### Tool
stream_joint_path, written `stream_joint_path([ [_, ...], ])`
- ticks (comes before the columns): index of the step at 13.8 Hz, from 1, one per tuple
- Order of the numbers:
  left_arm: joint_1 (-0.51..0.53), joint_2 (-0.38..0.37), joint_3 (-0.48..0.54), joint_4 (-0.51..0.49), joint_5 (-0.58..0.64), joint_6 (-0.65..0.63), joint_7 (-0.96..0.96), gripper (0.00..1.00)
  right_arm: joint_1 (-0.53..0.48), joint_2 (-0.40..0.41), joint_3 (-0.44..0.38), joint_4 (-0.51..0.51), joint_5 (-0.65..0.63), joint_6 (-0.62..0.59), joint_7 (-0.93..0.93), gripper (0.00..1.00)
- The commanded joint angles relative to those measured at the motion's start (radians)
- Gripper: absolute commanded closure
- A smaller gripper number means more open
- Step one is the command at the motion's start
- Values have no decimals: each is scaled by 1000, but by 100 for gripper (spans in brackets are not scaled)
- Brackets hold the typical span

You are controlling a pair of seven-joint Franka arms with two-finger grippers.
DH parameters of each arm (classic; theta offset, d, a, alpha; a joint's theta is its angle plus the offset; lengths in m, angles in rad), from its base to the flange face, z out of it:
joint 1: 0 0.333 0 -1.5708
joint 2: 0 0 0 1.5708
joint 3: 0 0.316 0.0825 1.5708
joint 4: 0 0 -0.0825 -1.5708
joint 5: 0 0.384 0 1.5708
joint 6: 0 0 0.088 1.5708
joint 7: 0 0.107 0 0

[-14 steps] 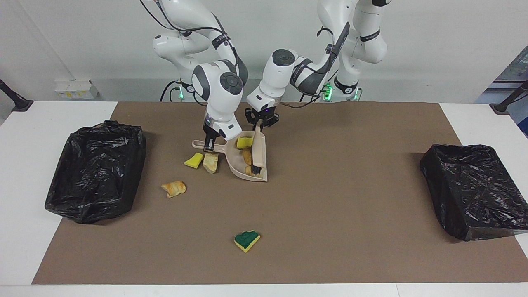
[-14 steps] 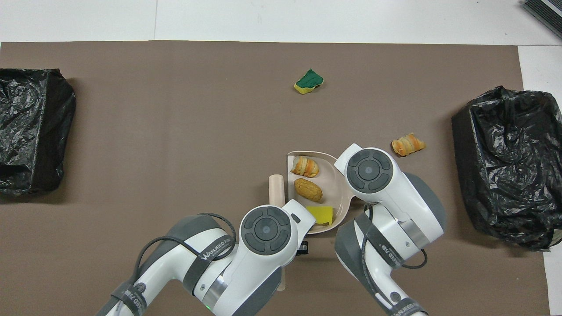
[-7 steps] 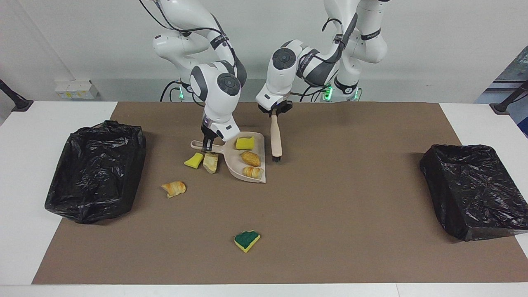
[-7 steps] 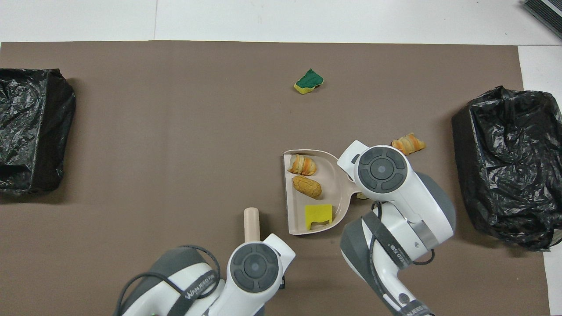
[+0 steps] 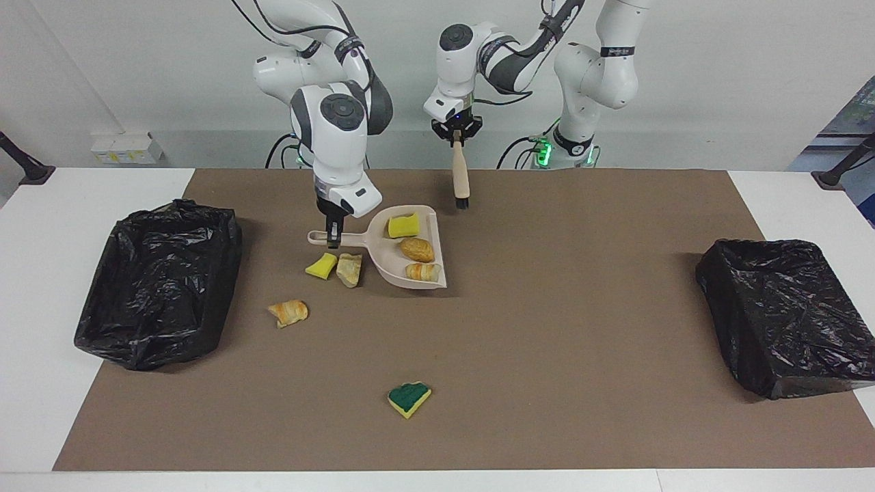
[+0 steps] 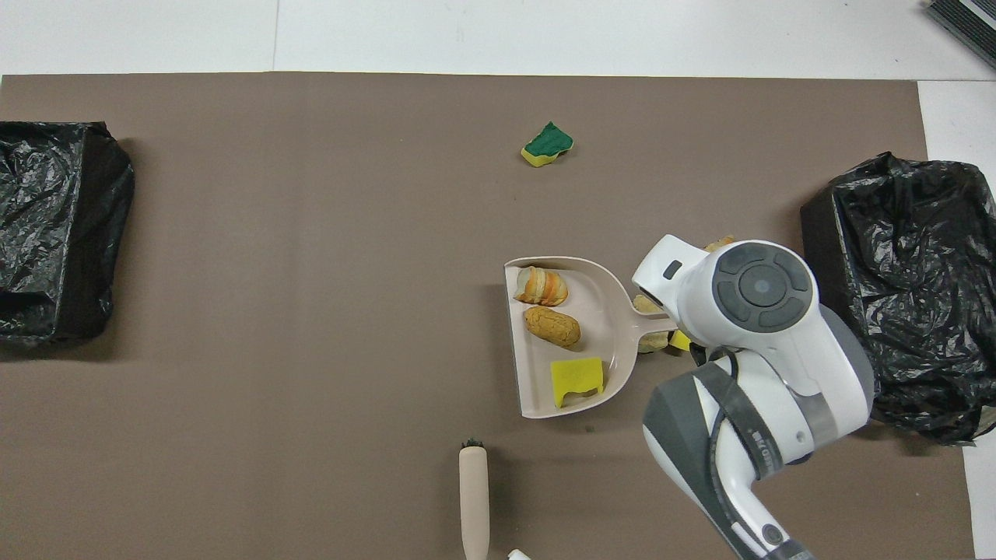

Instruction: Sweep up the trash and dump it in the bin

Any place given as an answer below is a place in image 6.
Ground pale crusty bread chunk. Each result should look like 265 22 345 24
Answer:
633 293 675 355

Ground notched yellow sponge piece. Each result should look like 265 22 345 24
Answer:
550 356 605 408

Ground striped croissant bread piece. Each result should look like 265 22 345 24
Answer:
514 266 570 307

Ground oval brown bread roll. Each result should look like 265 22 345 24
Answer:
524 306 582 348

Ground beige plastic dustpan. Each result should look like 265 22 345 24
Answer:
503 257 679 420

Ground beige hand brush black bristles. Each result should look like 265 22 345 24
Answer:
458 439 490 560

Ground brown paper table mat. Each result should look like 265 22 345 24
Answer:
0 72 977 560

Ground green and yellow sponge piece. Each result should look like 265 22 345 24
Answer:
521 121 574 168

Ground dark grey ribbed device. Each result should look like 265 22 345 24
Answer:
924 0 996 72

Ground bin lined with black bag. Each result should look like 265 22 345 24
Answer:
0 121 135 348
800 152 996 446

